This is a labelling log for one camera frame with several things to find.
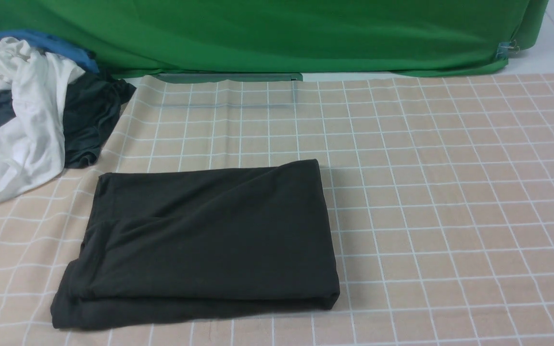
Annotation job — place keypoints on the dark gray long-sleeve shirt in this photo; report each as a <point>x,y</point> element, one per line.
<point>216,244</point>

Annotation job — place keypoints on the blue crumpled garment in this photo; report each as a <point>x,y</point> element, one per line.
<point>60,48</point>

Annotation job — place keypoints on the white crumpled garment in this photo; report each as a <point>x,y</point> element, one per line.
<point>32,143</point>

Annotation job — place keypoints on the dark teal crumpled garment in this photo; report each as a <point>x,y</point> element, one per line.
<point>91,111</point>

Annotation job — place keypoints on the green backdrop cloth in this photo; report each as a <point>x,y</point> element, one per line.
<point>418,38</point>

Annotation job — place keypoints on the gray metal base bar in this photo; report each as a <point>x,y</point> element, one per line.
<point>192,78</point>

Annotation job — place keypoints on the binder clip on backdrop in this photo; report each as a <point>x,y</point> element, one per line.
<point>505,49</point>

